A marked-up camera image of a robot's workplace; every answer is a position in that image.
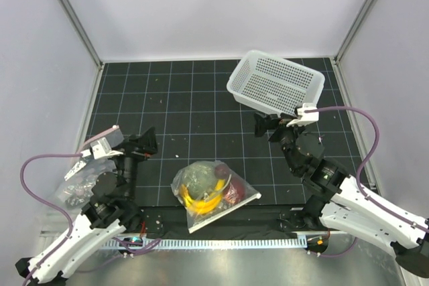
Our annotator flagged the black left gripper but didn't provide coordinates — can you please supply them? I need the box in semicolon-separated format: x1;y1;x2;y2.
105;126;157;199

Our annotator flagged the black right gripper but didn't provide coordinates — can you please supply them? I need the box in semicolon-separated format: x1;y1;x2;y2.
254;113;308;174

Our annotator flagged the red apple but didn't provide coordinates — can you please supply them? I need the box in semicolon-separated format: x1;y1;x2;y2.
223;180;245;205
214;163;231;180

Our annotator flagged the green netted melon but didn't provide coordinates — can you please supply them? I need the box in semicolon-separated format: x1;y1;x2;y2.
181;161;218;199

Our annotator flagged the clear polka dot zip bag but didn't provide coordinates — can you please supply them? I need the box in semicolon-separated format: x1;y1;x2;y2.
171;160;262;234

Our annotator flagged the yellow banana bunch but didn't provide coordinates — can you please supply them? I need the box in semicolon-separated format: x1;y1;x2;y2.
179;180;226;215

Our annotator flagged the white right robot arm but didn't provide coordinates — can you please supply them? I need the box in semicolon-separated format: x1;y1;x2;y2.
254;113;428;279

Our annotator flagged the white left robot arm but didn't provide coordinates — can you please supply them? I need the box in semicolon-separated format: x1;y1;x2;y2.
15;125;158;285

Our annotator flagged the pile of spare zip bags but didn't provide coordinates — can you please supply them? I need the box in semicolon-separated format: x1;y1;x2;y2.
48;125;124;221

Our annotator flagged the white perforated plastic basket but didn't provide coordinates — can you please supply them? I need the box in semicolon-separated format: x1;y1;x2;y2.
227;50;325;117

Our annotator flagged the black grid cutting mat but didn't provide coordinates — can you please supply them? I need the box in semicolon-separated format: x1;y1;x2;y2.
81;57;383;207

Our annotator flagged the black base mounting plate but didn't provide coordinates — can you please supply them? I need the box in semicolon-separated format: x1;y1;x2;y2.
140;204;327;240

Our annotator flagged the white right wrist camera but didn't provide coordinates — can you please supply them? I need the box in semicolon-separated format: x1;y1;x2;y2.
286;103;319;127

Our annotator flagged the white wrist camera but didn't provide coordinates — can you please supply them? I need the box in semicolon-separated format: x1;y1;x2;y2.
80;137;123;159
286;103;319;127

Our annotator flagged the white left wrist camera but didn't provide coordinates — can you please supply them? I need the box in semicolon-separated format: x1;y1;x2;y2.
80;137;123;159

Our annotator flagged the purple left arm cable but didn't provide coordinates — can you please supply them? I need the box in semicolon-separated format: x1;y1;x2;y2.
19;153;162;286

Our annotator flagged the white slotted cable duct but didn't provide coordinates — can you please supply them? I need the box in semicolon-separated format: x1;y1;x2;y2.
100;235;308;251

